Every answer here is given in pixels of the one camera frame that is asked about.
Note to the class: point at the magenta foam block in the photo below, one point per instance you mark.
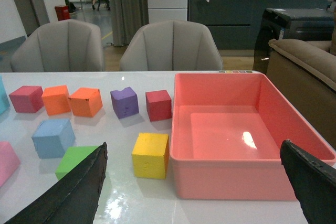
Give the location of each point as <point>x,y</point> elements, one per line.
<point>27,99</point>

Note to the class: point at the orange foam block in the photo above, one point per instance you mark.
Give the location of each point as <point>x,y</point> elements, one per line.
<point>56,100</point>
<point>85,102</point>

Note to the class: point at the light blue foam block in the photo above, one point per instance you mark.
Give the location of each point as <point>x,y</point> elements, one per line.
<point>53,137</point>

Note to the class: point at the brown sofa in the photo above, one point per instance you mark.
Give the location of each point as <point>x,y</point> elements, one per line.
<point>304,72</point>

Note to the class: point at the orange foam block right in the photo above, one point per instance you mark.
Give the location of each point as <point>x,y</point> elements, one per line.
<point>85,102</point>

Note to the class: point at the pink foam block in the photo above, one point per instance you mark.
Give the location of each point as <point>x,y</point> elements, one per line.
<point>9,161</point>

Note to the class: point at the dark grey counter cabinet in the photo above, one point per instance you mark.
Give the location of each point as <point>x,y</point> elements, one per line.
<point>235,24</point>

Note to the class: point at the right grey chair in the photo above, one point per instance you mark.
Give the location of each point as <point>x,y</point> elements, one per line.
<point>172,45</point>

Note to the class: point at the red foam block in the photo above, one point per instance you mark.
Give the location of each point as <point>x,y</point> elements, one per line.
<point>158,105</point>

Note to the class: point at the grey curtain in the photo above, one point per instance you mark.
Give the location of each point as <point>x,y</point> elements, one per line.
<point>127,17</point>

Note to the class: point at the left grey chair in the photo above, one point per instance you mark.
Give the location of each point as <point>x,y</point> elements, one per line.
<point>64,46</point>

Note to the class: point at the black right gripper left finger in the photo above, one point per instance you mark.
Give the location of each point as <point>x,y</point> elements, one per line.
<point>74,198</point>

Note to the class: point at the grey chair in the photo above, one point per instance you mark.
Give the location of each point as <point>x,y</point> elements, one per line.
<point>64,46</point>
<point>172,45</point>

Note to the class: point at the black appliance box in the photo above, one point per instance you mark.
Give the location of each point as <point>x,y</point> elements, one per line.
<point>302,24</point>

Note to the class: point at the red bin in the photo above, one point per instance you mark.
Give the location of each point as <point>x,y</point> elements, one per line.
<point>62,12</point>

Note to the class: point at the green foam block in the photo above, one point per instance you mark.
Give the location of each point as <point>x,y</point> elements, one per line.
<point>72,157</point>

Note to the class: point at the purple foam block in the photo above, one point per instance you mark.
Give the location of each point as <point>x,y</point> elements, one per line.
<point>124,102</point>

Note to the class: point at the cyan foam block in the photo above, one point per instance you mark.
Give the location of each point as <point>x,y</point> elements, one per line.
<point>4,102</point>

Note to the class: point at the orange foam block left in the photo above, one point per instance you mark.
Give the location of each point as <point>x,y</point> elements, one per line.
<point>56,100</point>

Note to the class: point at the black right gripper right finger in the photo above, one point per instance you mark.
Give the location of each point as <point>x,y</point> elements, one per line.
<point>313,182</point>

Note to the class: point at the pink plastic bin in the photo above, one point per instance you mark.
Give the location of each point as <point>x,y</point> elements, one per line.
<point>227,130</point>

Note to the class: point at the yellow foam block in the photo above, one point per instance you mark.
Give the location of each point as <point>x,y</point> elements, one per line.
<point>150,155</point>

